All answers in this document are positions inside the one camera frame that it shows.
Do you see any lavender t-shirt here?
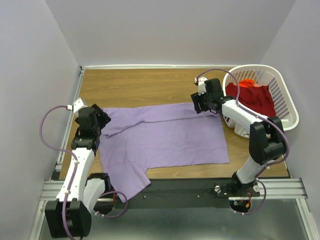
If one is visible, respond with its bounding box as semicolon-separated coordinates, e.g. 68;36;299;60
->
98;103;230;202

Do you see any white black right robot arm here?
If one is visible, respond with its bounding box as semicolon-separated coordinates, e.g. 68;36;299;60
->
191;77;290;196

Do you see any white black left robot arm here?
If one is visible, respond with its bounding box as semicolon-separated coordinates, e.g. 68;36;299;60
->
44;98;111;240

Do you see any orange t-shirt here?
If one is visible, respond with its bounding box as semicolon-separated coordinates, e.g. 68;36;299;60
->
238;78;260;88

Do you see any dark red t-shirt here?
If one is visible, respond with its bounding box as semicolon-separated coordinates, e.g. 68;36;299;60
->
238;85;277;118

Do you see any white plastic laundry basket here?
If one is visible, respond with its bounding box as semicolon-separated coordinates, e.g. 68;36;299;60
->
230;64;299;132

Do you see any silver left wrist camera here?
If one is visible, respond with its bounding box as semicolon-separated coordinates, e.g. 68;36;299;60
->
72;97;88;114

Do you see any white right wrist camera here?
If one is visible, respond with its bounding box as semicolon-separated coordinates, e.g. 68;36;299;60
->
194;77;208;96

